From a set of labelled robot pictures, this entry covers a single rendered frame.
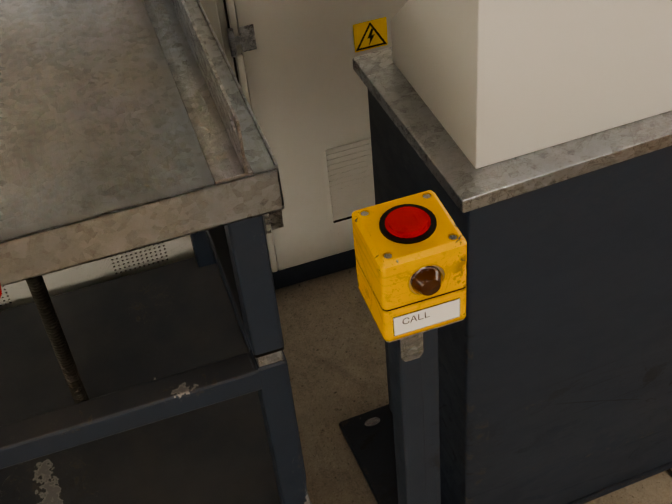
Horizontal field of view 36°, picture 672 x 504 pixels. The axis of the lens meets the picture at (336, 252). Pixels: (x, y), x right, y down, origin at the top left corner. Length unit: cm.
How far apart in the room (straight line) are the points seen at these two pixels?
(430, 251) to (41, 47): 64
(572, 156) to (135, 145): 49
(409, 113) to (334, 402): 78
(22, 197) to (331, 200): 100
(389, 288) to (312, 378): 109
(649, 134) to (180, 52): 56
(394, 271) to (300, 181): 109
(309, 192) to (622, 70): 89
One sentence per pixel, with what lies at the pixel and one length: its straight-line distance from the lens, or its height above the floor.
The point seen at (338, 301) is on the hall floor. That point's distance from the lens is 210.
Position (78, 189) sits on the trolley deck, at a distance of 110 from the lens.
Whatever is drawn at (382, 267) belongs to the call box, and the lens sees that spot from 87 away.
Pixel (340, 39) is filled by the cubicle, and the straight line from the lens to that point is 181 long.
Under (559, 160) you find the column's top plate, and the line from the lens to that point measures 122.
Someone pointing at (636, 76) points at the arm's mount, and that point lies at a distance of 125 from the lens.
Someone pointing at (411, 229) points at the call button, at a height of 91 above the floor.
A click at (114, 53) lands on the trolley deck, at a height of 85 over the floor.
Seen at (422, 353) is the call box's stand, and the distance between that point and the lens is 100.
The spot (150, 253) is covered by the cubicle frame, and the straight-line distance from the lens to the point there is 200.
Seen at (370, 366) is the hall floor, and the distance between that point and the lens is 198.
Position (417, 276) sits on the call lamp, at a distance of 89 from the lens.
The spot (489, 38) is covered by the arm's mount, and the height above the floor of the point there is 92.
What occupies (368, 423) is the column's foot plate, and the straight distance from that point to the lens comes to 187.
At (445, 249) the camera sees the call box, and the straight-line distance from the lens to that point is 89.
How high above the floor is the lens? 150
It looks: 43 degrees down
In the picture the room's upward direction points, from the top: 6 degrees counter-clockwise
